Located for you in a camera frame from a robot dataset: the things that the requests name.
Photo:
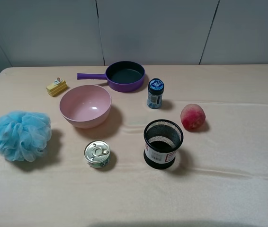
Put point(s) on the small blue-capped bottle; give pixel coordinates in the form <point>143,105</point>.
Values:
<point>155,92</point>

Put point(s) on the red peach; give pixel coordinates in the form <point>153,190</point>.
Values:
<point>192,117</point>

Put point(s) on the black mesh pen holder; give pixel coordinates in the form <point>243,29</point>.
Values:
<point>162,140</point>

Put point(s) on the yellow toy cake slice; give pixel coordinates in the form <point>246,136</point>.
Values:
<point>57,87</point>

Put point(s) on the blue mesh bath loofah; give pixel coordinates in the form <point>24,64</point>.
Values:
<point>24,135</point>

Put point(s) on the purple toy frying pan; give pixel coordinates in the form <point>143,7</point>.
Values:
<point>122,76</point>

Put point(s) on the silver pull-tab tin can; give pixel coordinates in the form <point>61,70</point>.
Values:
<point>97,154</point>

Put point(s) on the pink plastic bowl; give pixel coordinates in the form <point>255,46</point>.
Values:
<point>86,106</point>

